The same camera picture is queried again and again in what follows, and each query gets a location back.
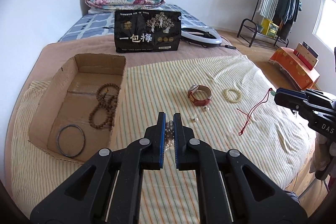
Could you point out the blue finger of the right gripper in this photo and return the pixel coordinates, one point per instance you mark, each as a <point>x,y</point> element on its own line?
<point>289,92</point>
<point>291,102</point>

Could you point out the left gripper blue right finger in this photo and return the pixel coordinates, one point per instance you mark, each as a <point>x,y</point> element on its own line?
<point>231,189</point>

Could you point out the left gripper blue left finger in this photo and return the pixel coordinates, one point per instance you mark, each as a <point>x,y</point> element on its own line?
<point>106,188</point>

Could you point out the red cord jade pendant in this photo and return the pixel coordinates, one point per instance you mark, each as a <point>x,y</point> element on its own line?
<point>248,116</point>

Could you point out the dark green bangle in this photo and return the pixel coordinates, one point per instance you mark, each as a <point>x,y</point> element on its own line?
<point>70,140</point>

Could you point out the gloved right hand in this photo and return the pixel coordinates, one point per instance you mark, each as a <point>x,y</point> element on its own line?
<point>324,151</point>

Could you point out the orange covered low table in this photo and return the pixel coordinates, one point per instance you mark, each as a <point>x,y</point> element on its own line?
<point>302,76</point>

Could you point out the stacked gift boxes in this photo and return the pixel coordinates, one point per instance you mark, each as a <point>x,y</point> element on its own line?
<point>307,55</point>

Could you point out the striped yellow blanket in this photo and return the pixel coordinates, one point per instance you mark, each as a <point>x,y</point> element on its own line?
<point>277,141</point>

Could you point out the black clothes rack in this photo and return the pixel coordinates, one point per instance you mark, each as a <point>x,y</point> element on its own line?
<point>271,20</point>

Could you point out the yellow crate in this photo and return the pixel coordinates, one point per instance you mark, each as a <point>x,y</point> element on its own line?
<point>269,28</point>

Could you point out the dark hanging clothes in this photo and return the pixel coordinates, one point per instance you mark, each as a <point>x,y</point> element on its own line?
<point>285,15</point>

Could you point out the cardboard box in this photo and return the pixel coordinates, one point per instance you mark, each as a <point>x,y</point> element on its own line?
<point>71,98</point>

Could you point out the brown bed blanket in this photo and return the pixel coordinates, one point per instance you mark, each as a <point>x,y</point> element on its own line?
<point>54,55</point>

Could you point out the black snack bag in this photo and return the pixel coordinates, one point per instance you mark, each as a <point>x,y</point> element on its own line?
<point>146,30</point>

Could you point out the blue checkered bedsheet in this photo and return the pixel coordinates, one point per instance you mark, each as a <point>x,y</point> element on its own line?
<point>102,24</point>

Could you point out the white ring light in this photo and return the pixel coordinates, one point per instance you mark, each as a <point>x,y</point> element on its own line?
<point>202,36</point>

